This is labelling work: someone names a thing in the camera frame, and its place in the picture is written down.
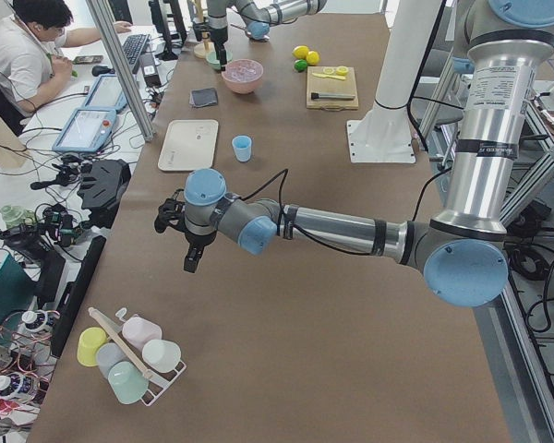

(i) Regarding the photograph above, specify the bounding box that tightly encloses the seated person white shirt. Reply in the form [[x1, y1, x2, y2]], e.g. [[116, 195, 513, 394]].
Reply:
[[0, 0, 134, 118]]

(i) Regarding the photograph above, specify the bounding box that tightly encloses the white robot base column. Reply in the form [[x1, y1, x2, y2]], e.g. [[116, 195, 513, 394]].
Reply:
[[347, 1, 452, 163]]

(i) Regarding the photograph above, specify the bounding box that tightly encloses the black keyboard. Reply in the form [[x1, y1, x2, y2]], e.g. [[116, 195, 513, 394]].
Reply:
[[122, 34, 150, 65]]

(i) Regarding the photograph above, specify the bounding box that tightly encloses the wooden cup stand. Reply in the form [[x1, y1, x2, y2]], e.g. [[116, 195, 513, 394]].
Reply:
[[193, 0, 211, 59]]

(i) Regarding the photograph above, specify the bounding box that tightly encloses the lower teach pendant tablet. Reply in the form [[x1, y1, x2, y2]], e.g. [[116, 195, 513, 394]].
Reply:
[[52, 106, 117, 153]]

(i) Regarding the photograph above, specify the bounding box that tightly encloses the yellow lemon lower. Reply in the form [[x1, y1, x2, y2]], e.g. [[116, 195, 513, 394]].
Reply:
[[305, 51, 320, 66]]

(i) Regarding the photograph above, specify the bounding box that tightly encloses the wooden cutting board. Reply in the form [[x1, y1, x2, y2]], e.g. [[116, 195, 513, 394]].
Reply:
[[306, 66, 359, 110]]

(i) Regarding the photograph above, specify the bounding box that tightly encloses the yellow lemon upper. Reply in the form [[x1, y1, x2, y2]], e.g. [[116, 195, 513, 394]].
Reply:
[[292, 45, 309, 60]]

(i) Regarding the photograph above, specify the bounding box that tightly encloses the lemon slice on board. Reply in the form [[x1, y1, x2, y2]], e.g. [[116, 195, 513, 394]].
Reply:
[[335, 66, 349, 76]]

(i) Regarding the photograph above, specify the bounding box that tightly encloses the white rack with pastel cups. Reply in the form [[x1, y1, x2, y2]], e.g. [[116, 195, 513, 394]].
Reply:
[[88, 307, 187, 406]]

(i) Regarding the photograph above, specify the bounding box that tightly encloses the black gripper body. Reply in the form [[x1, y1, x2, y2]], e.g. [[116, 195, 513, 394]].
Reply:
[[211, 28, 227, 51], [153, 188, 216, 250]]

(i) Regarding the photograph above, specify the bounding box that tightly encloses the cream rabbit tray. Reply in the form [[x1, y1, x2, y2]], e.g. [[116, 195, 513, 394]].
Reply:
[[158, 119, 219, 173]]

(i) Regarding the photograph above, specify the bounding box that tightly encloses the mint green bowl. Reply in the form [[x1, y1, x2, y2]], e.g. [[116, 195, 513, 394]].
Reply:
[[206, 50, 233, 71]]

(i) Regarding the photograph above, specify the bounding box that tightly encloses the yellow plastic knife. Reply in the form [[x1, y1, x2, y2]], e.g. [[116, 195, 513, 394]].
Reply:
[[311, 72, 347, 81]]

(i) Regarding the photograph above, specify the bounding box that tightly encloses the teach pendant tablet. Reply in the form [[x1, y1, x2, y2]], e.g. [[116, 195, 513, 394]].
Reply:
[[84, 74, 127, 112], [52, 106, 117, 153]]

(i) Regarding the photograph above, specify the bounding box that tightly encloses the pink bowl of ice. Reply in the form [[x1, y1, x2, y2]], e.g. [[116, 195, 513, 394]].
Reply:
[[222, 59, 264, 94]]

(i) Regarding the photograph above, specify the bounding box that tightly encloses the aluminium frame post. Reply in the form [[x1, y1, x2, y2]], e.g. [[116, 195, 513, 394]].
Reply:
[[86, 0, 154, 142]]

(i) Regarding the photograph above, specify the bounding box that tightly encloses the light blue plastic cup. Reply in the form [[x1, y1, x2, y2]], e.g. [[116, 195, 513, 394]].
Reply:
[[232, 135, 252, 162]]

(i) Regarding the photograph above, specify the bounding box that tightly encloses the upper teach pendant tablet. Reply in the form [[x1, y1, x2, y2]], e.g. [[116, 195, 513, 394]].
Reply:
[[84, 74, 127, 112]]

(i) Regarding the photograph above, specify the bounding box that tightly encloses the yellow lemon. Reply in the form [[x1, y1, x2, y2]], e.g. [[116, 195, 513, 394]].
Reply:
[[292, 45, 309, 60], [305, 51, 320, 66]]

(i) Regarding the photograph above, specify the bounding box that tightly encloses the green lime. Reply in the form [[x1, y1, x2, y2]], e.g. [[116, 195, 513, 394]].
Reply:
[[294, 59, 307, 72]]

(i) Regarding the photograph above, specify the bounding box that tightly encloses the grey folded cloth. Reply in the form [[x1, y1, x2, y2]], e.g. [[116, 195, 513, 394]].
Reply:
[[189, 88, 218, 108]]

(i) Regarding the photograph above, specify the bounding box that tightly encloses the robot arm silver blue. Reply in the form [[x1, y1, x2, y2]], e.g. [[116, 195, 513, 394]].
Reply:
[[207, 0, 327, 71], [146, 14, 434, 312]]

